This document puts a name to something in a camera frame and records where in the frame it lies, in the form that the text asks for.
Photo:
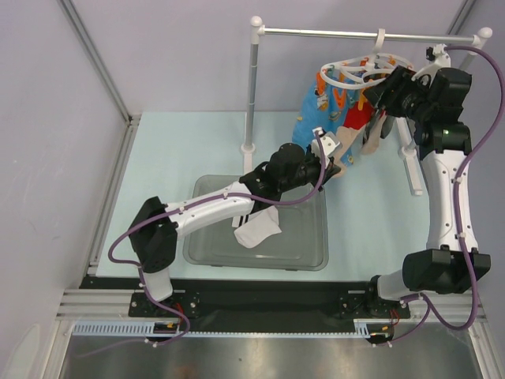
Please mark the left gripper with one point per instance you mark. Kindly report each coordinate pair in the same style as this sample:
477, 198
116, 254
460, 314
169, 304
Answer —
328, 173

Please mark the white metal drying rack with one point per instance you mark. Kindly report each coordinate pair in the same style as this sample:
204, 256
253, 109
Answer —
259, 29

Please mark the blue space-print cloth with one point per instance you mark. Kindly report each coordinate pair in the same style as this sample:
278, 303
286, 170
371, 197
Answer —
324, 106

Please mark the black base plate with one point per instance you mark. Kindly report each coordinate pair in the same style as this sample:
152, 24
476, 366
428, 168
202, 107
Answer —
260, 306

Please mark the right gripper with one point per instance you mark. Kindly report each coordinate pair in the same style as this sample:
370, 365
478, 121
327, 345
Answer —
386, 90

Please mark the beige red reindeer sock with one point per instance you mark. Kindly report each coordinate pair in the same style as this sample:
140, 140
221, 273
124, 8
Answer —
371, 140
346, 137

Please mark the clear plastic bin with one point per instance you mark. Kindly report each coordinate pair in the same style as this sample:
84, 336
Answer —
301, 244

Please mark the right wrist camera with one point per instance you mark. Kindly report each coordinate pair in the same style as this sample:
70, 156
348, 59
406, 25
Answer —
438, 58

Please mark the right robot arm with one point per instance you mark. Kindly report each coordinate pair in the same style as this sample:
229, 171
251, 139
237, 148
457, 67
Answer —
451, 262

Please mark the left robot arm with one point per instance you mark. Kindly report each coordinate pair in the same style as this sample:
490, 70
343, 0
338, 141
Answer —
156, 229

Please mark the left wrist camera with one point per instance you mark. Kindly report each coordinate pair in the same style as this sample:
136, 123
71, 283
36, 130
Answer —
324, 143

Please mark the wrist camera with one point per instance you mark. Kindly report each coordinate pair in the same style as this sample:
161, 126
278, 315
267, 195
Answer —
324, 143
438, 58

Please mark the white round peg hanger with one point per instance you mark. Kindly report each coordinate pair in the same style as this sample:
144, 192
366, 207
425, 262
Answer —
365, 71

